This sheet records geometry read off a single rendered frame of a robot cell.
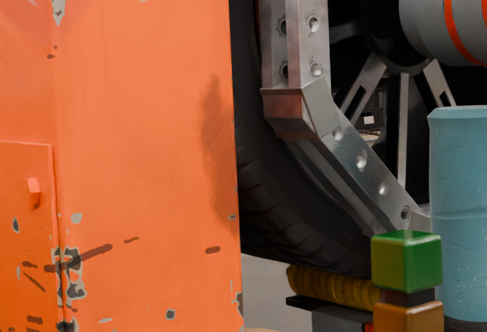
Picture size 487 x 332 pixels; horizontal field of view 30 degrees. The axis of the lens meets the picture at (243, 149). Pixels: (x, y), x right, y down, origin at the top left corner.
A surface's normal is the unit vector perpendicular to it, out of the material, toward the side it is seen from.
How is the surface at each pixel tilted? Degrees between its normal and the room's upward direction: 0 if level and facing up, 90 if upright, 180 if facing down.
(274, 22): 90
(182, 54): 90
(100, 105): 90
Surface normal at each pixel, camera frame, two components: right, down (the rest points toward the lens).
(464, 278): -0.54, 0.12
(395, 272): -0.79, 0.09
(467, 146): -0.34, 0.05
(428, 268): 0.62, 0.04
